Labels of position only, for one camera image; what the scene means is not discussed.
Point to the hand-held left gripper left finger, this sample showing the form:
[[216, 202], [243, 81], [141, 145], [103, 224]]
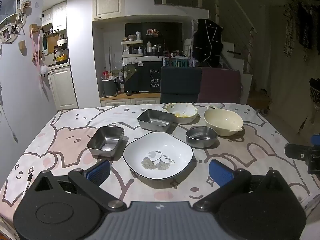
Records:
[[98, 172]]

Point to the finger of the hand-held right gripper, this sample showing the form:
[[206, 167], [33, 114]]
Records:
[[296, 151]]

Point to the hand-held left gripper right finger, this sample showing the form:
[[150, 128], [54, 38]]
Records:
[[220, 173]]

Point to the small steel rectangular container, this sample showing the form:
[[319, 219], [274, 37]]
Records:
[[107, 140]]

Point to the white square leaf-print plate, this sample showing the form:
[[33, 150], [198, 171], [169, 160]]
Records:
[[160, 145]]

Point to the floral yellow-rimmed ceramic bowl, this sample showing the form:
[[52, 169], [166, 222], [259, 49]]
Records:
[[182, 111]]

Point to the round steel bowl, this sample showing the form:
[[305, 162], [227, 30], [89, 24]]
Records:
[[201, 136]]

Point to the bear-print tablecloth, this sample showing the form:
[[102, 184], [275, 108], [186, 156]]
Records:
[[75, 135]]

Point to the black marker pen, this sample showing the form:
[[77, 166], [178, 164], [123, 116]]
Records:
[[29, 180]]

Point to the large steel rectangular container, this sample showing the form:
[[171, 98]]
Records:
[[155, 120]]

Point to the low cabinet with wooden top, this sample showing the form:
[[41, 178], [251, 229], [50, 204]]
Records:
[[130, 97]]

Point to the small black round object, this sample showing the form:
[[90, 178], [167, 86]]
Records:
[[129, 93]]

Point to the grey trash bin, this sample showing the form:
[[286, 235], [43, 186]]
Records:
[[110, 87]]

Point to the maroon chair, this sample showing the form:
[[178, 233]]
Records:
[[220, 85]]

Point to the white kitchen floor cabinet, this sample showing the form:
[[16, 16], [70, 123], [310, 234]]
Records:
[[62, 90]]

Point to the black lettered cloth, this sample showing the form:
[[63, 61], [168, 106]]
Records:
[[142, 80]]

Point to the white plush toy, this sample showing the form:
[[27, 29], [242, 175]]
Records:
[[44, 70]]

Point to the white staircase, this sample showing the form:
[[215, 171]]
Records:
[[237, 50]]

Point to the printed storage box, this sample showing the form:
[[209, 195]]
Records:
[[178, 62]]

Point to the hanging patterned garment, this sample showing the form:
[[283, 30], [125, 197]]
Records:
[[300, 27]]

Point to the black hanging jacket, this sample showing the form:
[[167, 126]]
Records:
[[207, 45]]

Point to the white countertop rack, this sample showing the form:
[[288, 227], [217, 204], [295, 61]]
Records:
[[132, 47]]

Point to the white kitchen appliance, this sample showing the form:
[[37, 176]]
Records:
[[61, 45]]

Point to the group of cosmetic bottles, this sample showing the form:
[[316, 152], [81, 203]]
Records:
[[152, 46]]

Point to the white upper cabinet door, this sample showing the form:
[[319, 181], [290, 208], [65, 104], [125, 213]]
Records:
[[108, 2]]

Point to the white kitchen wall cabinet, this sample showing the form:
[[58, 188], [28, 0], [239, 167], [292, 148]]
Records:
[[58, 16]]

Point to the wall photo collage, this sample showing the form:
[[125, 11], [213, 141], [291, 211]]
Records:
[[12, 22]]

